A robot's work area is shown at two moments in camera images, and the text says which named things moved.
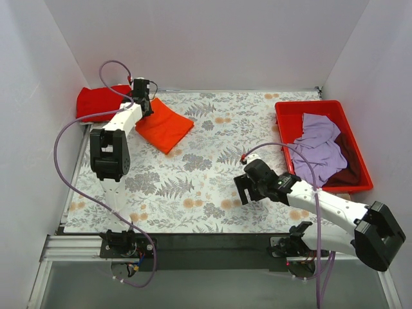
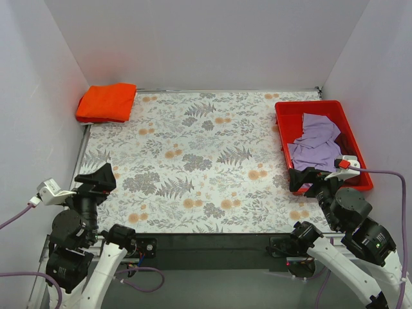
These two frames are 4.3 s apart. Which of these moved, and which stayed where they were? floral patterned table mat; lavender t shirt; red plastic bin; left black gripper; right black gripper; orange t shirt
Moved: left black gripper; orange t shirt; right black gripper
Stayed: red plastic bin; lavender t shirt; floral patterned table mat
